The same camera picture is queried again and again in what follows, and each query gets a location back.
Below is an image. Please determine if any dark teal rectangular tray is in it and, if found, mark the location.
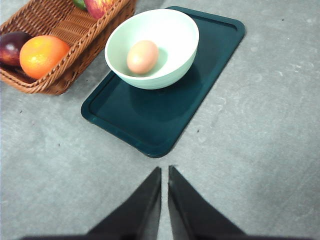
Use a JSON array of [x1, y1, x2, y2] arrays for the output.
[[81, 6, 246, 158]]

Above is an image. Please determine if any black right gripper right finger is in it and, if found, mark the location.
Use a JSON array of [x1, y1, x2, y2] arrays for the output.
[[167, 165, 247, 240]]

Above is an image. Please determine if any dark purple plum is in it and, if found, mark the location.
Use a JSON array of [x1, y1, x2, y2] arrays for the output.
[[0, 31, 33, 67]]

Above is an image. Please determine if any red yellow apple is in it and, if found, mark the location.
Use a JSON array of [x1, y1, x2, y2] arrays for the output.
[[84, 0, 114, 20]]

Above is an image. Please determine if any light green ribbed bowl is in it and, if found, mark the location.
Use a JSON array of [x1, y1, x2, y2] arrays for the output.
[[105, 9, 200, 90]]

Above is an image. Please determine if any brown wicker basket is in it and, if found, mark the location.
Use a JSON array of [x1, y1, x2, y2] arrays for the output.
[[0, 0, 136, 96]]

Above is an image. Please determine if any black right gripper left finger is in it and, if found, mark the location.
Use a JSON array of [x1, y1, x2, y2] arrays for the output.
[[86, 166, 162, 240]]

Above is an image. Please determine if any orange fruit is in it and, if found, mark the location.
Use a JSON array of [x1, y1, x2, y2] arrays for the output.
[[19, 35, 70, 80]]

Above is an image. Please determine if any brown egg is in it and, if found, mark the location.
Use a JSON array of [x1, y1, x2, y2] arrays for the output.
[[126, 40, 159, 75]]

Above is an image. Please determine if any green fruit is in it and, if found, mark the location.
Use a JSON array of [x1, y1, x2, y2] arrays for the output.
[[73, 0, 88, 11]]

